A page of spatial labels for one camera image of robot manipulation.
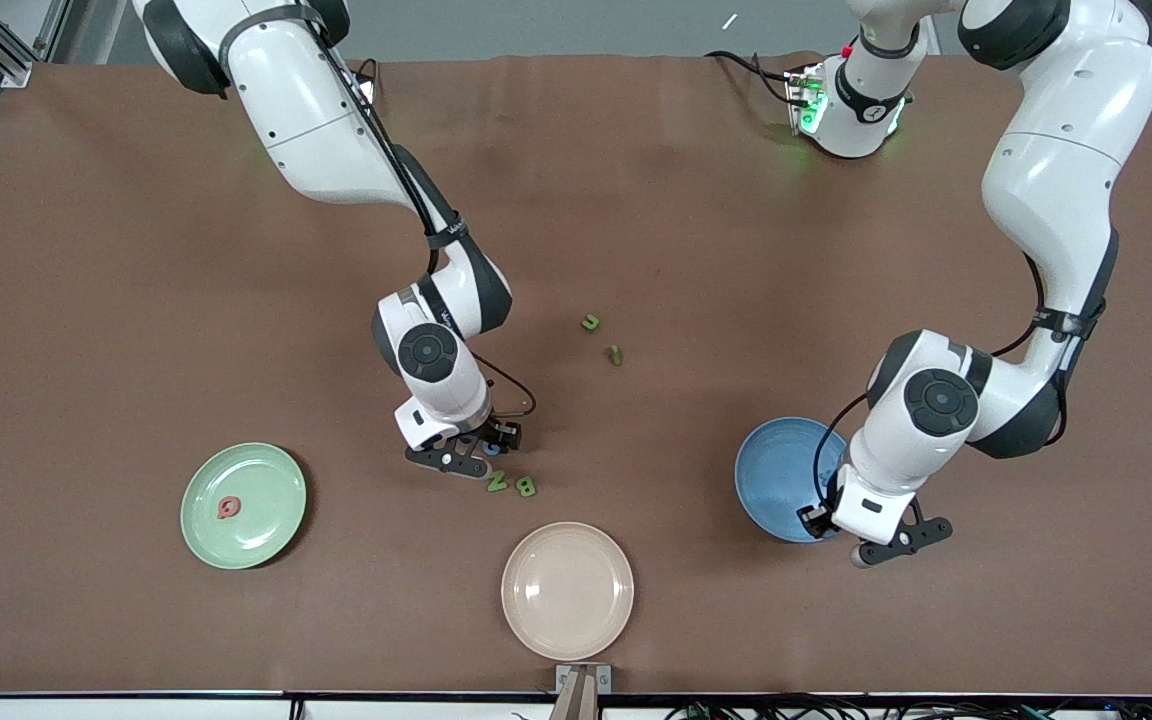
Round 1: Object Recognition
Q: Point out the aluminium frame profile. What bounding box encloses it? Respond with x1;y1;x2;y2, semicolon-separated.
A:
0;0;72;89

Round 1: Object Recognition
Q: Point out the blue plate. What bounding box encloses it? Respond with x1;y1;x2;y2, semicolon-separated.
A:
734;416;849;544

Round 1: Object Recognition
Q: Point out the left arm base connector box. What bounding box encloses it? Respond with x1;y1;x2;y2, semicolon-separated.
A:
784;65;827;136

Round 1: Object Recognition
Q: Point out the brown table cover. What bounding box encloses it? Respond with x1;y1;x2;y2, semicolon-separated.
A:
0;52;1152;697

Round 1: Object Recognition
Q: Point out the grey metal bracket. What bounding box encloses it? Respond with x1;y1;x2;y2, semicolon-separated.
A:
554;663;613;695

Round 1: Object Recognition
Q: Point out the black left arm base cable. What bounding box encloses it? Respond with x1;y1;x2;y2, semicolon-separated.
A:
704;50;802;106

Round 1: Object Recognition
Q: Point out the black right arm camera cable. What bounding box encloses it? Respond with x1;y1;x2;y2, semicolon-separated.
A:
281;0;538;421

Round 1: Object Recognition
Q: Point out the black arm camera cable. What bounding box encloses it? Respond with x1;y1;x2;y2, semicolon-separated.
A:
281;0;538;421
811;250;1107;511

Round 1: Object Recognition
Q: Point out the beige mounting post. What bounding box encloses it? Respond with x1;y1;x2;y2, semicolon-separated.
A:
548;668;603;720

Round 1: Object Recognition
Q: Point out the green plate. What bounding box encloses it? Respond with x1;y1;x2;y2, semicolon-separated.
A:
180;442;308;571

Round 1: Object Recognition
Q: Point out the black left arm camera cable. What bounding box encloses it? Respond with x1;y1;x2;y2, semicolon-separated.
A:
811;250;1107;511

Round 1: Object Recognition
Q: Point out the beige plate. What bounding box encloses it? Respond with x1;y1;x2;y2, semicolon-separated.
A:
501;521;635;662

